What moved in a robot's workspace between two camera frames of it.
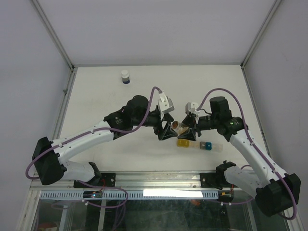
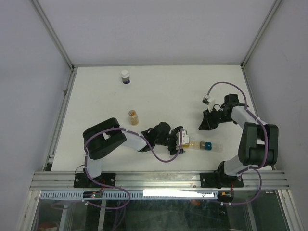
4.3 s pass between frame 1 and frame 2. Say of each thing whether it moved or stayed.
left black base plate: stayed
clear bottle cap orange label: moved
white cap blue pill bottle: stayed
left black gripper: moved
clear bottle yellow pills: moved
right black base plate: stayed
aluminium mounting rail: stayed
